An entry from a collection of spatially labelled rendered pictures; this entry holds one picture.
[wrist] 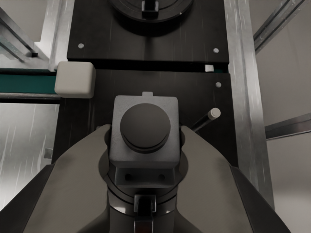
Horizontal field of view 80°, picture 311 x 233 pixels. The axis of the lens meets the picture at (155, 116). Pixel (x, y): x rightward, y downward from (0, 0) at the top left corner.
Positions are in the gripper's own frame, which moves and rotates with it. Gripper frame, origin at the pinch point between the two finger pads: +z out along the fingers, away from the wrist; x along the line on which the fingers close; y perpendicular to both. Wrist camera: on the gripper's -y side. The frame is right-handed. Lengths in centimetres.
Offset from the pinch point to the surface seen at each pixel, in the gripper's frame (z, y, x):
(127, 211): 2.3, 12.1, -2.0
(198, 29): 20.6, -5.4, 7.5
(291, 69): 28.7, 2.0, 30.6
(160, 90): 13.8, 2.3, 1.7
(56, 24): 22.3, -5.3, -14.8
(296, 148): 17.4, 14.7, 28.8
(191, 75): 15.4, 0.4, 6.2
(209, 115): 2.3, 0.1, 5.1
